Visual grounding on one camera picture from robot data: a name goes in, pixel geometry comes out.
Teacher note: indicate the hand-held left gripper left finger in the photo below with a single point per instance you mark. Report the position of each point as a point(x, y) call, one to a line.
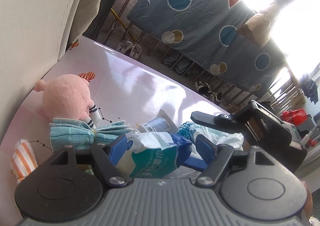
point(118, 147)

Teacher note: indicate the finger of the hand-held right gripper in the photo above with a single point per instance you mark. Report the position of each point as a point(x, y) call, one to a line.
point(205, 118)
point(195, 164)

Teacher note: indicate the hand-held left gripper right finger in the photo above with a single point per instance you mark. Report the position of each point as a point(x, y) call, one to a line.
point(203, 147)

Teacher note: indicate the pale green plastic bag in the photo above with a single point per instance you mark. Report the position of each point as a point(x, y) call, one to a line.
point(225, 138)

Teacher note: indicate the blue teal wet wipes packet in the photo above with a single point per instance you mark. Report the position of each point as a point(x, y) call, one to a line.
point(155, 158)

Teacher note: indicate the white pouch packet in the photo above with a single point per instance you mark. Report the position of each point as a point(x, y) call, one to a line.
point(157, 123)

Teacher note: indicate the light blue cloth bundle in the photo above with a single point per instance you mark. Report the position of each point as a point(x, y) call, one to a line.
point(70, 133)

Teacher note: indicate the pink plush toy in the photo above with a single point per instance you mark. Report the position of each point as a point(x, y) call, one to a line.
point(65, 95)

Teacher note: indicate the black white shoe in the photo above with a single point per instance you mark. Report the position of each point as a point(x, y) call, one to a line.
point(203, 87)
point(217, 96)

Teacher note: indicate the red plastic bag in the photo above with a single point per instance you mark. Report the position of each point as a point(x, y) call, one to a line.
point(293, 116)

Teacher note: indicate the green patterned scrunchie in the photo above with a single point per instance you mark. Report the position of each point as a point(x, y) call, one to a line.
point(89, 171)

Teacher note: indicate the dark blue garment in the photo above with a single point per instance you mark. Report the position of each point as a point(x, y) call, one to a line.
point(310, 88)

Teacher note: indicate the grey cloth pile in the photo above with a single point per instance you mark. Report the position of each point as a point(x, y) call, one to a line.
point(178, 64)

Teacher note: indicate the blue circle print quilt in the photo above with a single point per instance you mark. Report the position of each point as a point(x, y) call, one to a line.
point(200, 23)

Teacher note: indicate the grey sneaker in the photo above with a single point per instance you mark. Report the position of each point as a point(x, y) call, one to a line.
point(124, 47)
point(136, 50)

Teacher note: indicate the beige hanging garment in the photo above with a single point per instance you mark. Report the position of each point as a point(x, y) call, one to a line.
point(260, 28)

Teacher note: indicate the yellow stick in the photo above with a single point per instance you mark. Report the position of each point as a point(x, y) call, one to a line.
point(120, 22)

